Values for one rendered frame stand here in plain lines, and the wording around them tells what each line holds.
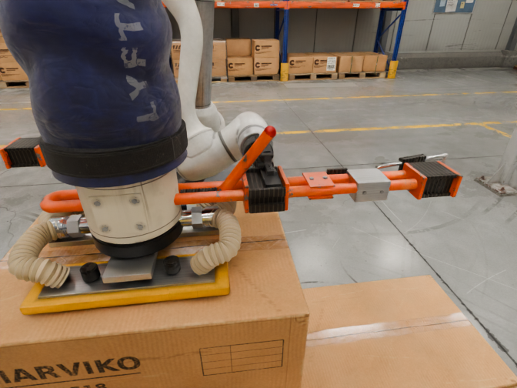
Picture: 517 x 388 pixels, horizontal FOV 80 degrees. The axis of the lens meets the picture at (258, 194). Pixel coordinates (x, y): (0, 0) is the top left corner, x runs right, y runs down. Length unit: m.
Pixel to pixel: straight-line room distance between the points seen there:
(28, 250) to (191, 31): 0.66
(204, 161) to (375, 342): 0.72
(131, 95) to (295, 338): 0.48
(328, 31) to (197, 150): 8.70
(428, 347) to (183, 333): 0.76
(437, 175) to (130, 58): 0.58
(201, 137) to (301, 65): 7.16
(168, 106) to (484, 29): 11.47
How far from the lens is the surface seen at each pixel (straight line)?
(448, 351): 1.14
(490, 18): 11.84
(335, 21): 9.51
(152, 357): 0.63
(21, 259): 0.65
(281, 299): 0.58
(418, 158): 0.78
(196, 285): 0.57
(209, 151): 0.87
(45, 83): 0.49
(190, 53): 0.95
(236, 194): 0.58
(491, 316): 2.15
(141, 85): 0.48
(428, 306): 1.23
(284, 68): 7.73
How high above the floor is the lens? 1.38
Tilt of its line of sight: 30 degrees down
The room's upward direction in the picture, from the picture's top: straight up
